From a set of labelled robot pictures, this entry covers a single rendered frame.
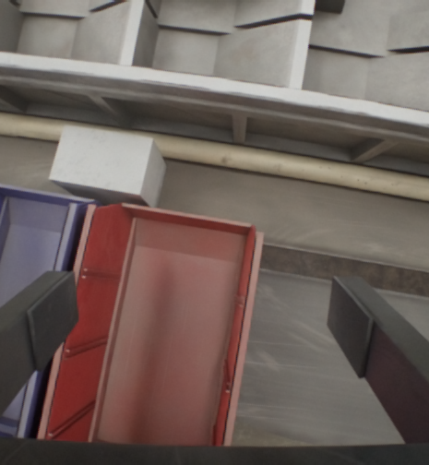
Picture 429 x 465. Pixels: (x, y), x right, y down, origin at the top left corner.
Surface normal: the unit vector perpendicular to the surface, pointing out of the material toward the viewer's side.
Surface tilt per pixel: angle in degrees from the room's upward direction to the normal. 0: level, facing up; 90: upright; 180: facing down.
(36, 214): 29
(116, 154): 0
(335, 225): 0
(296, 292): 0
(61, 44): 10
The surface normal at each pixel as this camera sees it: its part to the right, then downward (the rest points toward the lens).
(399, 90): -0.54, -0.08
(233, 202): -0.04, -0.17
